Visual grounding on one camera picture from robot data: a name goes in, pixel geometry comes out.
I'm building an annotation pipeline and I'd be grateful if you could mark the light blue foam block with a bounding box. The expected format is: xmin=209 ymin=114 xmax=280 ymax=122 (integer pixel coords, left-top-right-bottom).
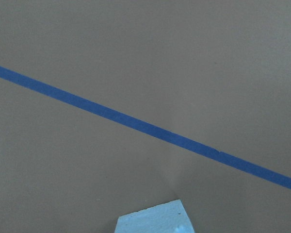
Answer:
xmin=114 ymin=200 xmax=195 ymax=233

